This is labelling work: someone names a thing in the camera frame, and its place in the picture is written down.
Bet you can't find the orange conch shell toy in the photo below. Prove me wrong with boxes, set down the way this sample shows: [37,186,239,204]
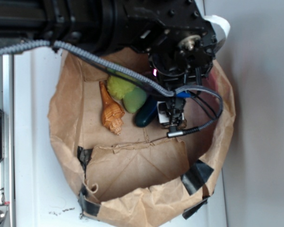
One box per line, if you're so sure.
[99,81,125,135]

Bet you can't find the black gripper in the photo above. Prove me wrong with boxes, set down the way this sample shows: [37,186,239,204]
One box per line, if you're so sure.
[101,0,218,79]

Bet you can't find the brown paper bag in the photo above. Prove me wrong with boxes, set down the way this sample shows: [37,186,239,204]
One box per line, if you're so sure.
[48,53,236,227]

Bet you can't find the yellow green plush toy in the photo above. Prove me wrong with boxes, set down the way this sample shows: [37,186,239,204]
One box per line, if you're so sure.
[107,68,147,114]

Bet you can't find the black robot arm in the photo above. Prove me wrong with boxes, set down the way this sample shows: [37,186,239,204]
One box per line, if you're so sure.
[0,0,217,77]

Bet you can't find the dark green plastic pickle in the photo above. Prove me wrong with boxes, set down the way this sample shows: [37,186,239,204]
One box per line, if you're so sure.
[134,96,158,128]

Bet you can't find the aluminium frame rail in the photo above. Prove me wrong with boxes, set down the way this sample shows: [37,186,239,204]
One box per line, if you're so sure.
[0,55,16,227]

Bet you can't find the brown rock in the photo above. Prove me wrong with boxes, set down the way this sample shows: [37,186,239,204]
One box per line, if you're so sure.
[178,119,187,130]

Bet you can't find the white ribbon cable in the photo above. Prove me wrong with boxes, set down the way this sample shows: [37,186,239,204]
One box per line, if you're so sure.
[204,14,231,54]

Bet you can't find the grey braided cable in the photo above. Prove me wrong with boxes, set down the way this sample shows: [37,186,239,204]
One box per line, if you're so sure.
[0,39,224,138]

